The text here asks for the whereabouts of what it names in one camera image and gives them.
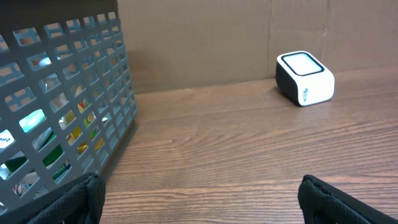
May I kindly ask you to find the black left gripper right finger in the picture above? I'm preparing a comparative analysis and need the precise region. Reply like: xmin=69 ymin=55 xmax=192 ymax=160
xmin=297 ymin=175 xmax=397 ymax=224

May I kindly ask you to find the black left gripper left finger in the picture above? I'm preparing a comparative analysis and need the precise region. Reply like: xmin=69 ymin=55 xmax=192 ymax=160
xmin=0 ymin=172 xmax=106 ymax=224

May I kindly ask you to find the white barcode scanner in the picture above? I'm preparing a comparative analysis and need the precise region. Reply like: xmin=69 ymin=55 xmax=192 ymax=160
xmin=275 ymin=50 xmax=335 ymax=106

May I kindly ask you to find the dark grey plastic basket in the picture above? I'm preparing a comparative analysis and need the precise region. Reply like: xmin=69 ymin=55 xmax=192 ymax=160
xmin=1 ymin=0 xmax=137 ymax=214

